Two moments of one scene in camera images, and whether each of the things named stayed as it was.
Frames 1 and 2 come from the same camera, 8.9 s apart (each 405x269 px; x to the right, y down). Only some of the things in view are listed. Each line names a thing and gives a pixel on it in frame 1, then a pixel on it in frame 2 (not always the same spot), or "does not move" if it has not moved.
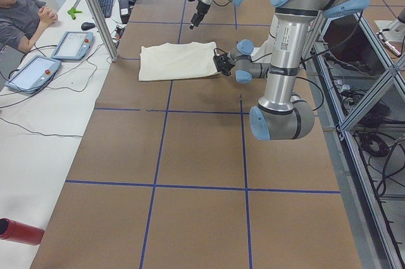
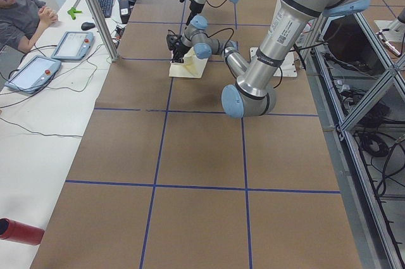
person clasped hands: (46, 16) does not move
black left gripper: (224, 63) → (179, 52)
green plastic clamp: (73, 11) does not move
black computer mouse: (87, 25) does not move
